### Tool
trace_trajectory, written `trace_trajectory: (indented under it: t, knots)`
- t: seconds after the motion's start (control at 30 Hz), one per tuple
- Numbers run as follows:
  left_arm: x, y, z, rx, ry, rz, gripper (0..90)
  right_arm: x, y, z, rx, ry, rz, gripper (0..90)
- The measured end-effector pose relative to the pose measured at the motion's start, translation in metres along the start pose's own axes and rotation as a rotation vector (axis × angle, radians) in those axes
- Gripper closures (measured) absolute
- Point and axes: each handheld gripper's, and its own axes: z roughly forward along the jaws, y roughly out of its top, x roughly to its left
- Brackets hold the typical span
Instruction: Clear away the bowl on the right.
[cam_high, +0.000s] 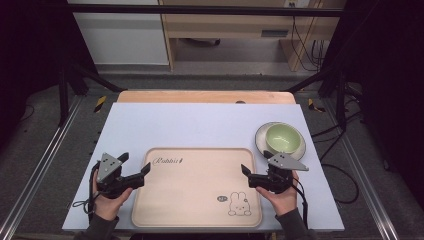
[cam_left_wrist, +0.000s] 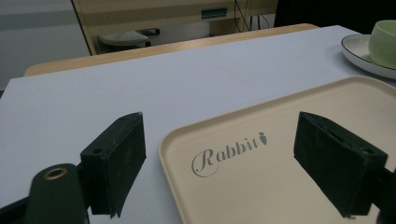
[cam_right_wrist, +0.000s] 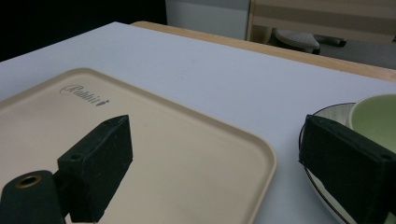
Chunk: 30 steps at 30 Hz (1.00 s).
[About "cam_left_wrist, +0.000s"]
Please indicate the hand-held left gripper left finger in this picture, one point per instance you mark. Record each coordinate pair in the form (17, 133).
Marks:
(115, 168)

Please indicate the grey round stool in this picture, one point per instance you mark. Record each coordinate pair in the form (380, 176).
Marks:
(123, 39)

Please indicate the white plate with dark rim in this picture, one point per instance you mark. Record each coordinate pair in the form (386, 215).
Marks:
(358, 53)

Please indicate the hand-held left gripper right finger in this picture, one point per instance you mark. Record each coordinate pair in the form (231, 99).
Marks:
(333, 168)

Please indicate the beige plastic tray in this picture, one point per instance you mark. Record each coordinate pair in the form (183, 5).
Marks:
(267, 180)

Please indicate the light green cup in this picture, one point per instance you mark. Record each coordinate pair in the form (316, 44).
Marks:
(384, 43)

